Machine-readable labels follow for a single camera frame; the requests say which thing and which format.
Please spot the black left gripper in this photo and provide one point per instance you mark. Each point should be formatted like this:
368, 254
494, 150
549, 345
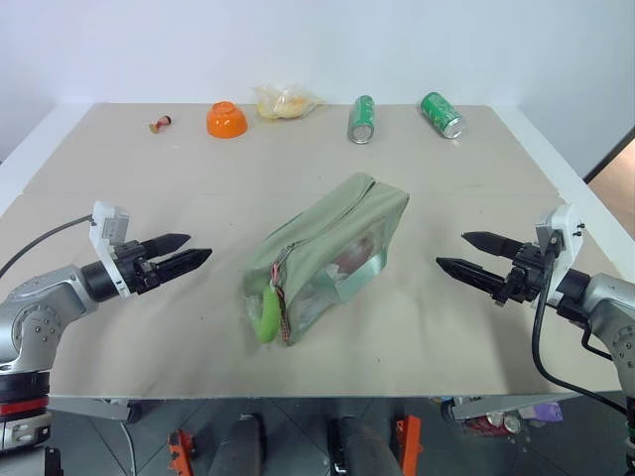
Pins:
135, 270

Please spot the crushed red drink cans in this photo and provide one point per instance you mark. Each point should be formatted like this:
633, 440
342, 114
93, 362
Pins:
496, 424

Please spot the green zipper pouch bag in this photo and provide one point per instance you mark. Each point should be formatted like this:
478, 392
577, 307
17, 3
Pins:
337, 233

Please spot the clear bag with yellow contents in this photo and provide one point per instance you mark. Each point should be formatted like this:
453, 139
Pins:
285, 105

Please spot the orange plastic bowl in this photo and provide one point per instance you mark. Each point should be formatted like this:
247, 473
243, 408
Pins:
226, 121

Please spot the beige table cover mat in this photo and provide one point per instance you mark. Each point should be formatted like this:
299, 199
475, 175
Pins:
198, 188

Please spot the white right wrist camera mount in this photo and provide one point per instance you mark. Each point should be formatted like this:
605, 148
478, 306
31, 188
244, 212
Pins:
565, 233

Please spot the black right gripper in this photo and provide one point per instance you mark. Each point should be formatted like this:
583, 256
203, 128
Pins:
526, 277

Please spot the small red yellow toy figure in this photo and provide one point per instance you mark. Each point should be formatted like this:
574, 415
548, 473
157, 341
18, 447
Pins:
161, 124

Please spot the light green zipper charm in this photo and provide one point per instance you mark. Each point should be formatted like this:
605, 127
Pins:
268, 317

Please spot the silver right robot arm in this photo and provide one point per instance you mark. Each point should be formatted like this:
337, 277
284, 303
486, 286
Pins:
607, 307

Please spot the brown door with dark frame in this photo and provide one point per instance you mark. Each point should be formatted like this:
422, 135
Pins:
615, 183

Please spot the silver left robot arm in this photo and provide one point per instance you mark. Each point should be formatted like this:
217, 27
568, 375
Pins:
35, 302

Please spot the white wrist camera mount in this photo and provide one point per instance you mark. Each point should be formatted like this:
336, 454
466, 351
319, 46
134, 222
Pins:
565, 233
102, 248

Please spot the orange clamp bracket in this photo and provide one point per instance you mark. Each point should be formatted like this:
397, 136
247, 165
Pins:
179, 453
410, 441

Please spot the green drink can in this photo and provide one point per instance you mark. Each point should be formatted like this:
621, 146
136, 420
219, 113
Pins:
362, 119
441, 114

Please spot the purple packet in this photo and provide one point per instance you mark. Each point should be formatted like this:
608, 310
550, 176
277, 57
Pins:
546, 412

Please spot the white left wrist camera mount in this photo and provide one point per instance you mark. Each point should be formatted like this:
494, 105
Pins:
102, 248

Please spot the dark rounded shape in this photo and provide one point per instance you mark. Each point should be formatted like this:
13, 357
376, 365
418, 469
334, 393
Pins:
238, 446
362, 446

